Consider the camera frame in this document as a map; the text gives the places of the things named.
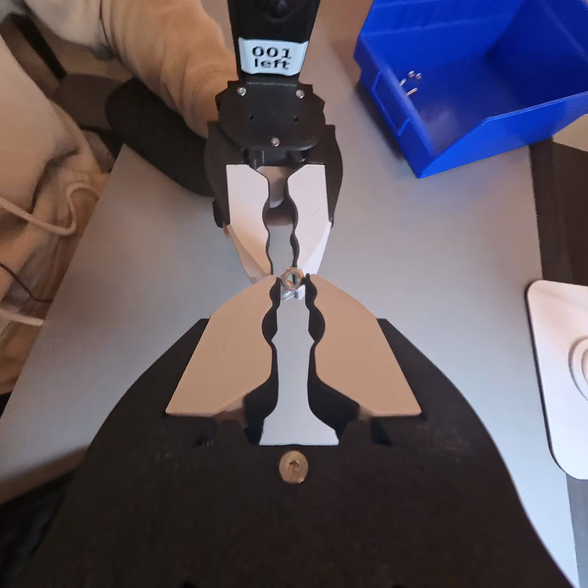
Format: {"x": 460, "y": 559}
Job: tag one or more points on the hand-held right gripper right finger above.
{"x": 367, "y": 363}

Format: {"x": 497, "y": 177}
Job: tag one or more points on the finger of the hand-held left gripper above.
{"x": 314, "y": 211}
{"x": 244, "y": 211}

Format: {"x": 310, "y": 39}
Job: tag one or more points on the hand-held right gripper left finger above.
{"x": 225, "y": 363}

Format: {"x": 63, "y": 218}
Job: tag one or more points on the steel hex nut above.
{"x": 286, "y": 277}

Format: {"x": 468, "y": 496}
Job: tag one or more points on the steel hex bolt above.
{"x": 292, "y": 293}

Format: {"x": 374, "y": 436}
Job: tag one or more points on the blue plastic bin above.
{"x": 478, "y": 119}

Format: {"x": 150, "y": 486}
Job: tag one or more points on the person's left forearm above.
{"x": 175, "y": 55}

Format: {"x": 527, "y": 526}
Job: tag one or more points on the black wrist rest pad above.
{"x": 156, "y": 129}

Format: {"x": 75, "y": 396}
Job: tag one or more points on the white document stand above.
{"x": 560, "y": 367}

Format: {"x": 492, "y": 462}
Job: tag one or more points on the person's torso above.
{"x": 37, "y": 202}

